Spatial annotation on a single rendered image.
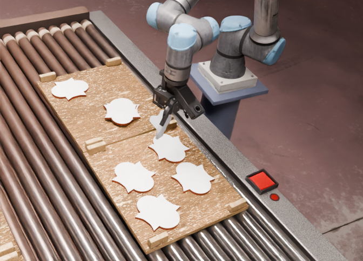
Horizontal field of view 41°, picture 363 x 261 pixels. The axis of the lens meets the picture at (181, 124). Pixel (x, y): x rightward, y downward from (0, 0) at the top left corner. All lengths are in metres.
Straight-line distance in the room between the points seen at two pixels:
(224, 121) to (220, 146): 0.47
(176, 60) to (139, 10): 3.05
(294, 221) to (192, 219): 0.31
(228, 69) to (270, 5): 0.37
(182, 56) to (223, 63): 0.65
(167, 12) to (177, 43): 0.17
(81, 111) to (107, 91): 0.15
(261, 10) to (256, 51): 0.19
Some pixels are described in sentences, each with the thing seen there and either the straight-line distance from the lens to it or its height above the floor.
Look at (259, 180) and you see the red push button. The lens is 1.56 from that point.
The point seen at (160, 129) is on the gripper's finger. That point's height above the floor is 1.07.
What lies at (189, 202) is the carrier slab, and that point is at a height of 0.94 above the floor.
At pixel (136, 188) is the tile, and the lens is 1.44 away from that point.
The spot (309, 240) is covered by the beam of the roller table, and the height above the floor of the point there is 0.91.
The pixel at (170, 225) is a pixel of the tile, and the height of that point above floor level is 0.95.
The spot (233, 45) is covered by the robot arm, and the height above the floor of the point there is 1.06.
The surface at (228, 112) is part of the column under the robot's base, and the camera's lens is 2.09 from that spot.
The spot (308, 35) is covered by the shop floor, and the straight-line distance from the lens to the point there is 4.49.
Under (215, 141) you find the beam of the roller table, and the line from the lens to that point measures 1.67.
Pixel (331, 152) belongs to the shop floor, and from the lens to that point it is 3.26.
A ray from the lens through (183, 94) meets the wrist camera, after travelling 1.41.
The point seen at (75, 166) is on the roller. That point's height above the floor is 0.92.
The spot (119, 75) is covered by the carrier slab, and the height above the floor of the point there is 0.94.
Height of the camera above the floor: 2.02
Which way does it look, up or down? 40 degrees down
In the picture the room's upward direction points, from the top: 9 degrees clockwise
